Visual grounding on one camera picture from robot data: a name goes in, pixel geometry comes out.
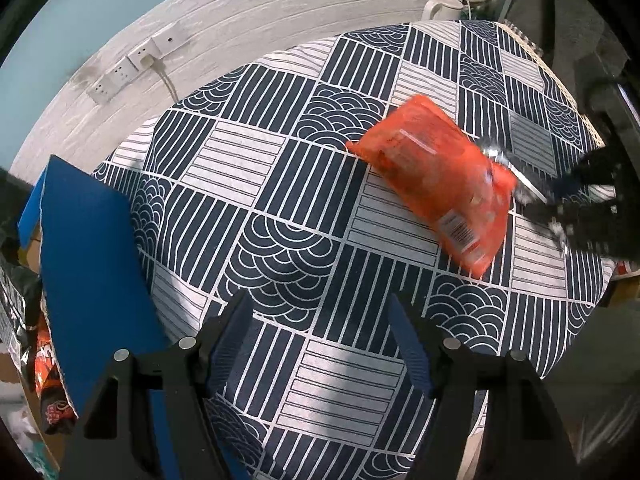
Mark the black white-text snack bag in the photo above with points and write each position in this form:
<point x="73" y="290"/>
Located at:
<point x="20" y="300"/>

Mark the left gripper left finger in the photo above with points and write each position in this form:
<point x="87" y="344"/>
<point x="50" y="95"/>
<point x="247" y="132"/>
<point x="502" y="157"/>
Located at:
<point x="147" y="418"/>

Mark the orange black chip bag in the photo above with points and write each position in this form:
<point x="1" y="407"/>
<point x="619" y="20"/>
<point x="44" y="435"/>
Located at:
<point x="56" y="414"/>

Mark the orange translucent candy bag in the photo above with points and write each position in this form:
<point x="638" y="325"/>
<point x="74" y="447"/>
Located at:
<point x="443" y="178"/>

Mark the navy white patterned tablecloth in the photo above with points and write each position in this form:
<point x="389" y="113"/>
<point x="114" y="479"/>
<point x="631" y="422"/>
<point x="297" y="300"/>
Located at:
<point x="247" y="183"/>

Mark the white wall socket strip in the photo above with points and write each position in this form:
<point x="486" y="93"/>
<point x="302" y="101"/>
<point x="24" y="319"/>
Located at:
<point x="145" y="56"/>

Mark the white electric kettle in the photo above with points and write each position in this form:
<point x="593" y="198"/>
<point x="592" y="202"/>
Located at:
<point x="442" y="10"/>

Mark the silver foil snack bar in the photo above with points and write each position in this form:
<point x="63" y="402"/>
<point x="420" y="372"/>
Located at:
<point x="531" y="192"/>

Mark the blue cardboard box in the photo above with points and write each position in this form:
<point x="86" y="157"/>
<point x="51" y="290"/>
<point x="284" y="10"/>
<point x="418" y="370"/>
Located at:
<point x="96" y="297"/>

